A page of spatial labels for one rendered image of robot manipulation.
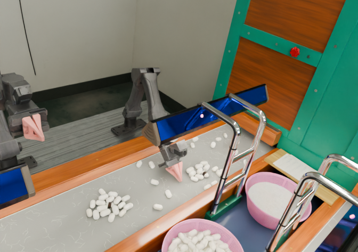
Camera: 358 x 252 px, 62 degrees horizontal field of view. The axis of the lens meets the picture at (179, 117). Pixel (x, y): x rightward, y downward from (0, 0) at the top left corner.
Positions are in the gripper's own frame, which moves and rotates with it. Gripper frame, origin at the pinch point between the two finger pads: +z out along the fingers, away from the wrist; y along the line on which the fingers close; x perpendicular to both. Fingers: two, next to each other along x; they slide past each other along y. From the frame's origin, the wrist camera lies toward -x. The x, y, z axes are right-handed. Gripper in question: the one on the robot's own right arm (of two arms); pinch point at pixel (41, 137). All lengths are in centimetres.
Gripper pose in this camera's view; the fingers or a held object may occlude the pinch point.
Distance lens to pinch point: 88.2
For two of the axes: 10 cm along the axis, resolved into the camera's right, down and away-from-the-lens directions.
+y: 7.1, -2.7, 6.5
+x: -1.6, 8.4, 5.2
